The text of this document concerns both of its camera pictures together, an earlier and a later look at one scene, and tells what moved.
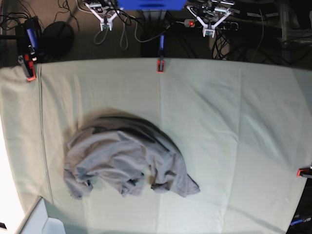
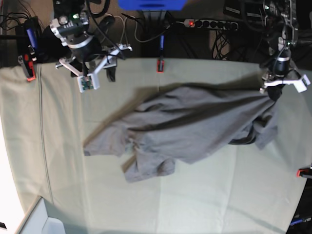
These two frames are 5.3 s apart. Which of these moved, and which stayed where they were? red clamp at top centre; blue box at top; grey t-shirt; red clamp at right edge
Moved: grey t-shirt
Stayed: red clamp at top centre; blue box at top; red clamp at right edge
